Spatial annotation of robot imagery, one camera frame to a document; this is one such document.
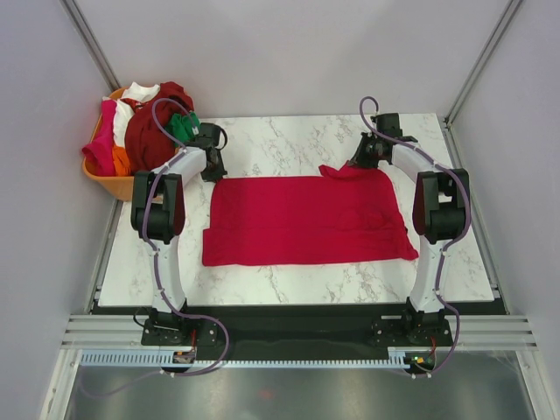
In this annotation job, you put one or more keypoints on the right aluminium frame post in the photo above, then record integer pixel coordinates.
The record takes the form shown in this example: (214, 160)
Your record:
(494, 39)

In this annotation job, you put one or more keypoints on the left aluminium frame post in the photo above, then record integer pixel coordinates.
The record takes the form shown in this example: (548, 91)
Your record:
(87, 35)

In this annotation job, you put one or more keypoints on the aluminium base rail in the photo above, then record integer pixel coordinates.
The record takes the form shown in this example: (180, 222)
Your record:
(476, 332)

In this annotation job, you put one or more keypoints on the green t shirt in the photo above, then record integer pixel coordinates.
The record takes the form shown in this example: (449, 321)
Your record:
(183, 127)

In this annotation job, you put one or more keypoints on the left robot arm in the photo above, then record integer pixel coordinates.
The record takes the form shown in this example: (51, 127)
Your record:
(158, 214)

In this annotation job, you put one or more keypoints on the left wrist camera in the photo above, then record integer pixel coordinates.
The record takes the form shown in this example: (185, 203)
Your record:
(211, 136)

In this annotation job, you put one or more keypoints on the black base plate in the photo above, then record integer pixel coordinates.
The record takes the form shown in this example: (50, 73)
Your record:
(308, 332)

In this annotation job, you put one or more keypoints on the orange t shirt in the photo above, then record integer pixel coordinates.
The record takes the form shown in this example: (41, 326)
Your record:
(121, 161)

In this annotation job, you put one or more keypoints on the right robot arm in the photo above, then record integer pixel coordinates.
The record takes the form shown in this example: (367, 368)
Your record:
(441, 217)

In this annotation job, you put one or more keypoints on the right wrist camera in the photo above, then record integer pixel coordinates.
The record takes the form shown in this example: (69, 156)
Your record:
(388, 124)

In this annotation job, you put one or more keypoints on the crimson pink t shirt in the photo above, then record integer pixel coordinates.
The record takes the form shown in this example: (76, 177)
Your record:
(345, 215)

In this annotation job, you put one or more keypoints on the white cable duct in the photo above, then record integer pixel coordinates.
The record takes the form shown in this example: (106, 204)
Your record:
(168, 359)

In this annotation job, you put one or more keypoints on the dark red t shirt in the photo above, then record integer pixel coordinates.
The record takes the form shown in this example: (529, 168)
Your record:
(146, 145)

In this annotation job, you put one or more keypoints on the aluminium frame post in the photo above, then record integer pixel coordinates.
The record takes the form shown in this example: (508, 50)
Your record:
(494, 39)
(87, 35)

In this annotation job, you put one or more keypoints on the white t shirt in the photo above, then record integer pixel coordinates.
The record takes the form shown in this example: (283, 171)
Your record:
(131, 100)

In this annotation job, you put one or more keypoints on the orange laundry basket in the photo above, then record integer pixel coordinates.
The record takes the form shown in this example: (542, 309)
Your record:
(121, 188)

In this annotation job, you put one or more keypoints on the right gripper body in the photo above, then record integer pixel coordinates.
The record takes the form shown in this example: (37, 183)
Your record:
(367, 153)

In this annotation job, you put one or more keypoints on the magenta pink t shirt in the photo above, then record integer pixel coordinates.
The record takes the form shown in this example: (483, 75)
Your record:
(98, 153)

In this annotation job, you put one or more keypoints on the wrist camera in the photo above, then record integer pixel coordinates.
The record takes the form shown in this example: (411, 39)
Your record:
(211, 136)
(388, 124)

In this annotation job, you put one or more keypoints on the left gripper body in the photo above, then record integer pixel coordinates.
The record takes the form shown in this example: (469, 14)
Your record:
(214, 172)

